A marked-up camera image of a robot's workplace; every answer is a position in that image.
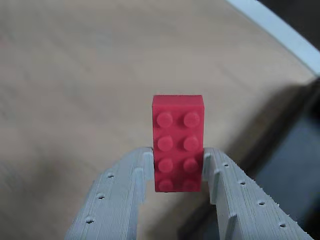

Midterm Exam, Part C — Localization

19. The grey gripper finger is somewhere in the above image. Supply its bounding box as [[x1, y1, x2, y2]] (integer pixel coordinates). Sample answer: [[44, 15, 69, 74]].
[[201, 147, 315, 240], [63, 146, 154, 240]]

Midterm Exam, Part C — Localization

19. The red lego brick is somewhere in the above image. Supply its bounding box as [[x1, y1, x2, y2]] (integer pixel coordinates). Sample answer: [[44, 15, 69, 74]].
[[151, 94, 206, 194]]

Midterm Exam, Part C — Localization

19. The black rectangular bin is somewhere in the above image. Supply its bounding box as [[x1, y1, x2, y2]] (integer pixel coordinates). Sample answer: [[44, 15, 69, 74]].
[[239, 79, 320, 240]]

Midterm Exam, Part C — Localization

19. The white table rim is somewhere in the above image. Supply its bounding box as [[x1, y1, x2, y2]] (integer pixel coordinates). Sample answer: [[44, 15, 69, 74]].
[[226, 0, 320, 77]]

